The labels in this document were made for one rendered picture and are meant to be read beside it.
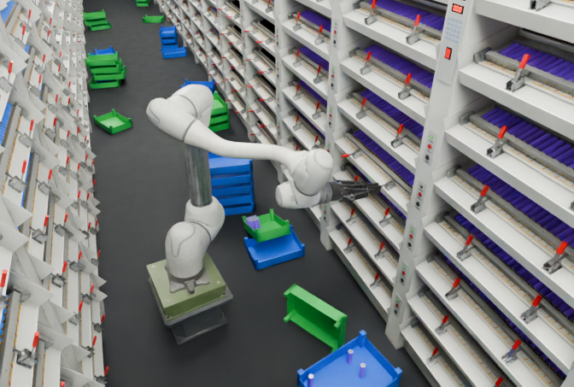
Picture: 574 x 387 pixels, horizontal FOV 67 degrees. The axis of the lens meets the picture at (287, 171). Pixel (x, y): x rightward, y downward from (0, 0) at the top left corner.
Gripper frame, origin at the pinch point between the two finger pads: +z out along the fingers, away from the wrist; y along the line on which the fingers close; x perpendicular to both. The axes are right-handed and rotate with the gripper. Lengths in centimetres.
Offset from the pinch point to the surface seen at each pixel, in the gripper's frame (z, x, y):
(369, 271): 22, -57, -8
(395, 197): 7.7, -1.1, 6.6
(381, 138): 3.8, 18.2, -7.5
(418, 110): 0.7, 38.2, 10.6
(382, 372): -12, -47, 48
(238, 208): -17, -77, -97
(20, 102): -124, 18, -44
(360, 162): 7.9, -1.1, -21.8
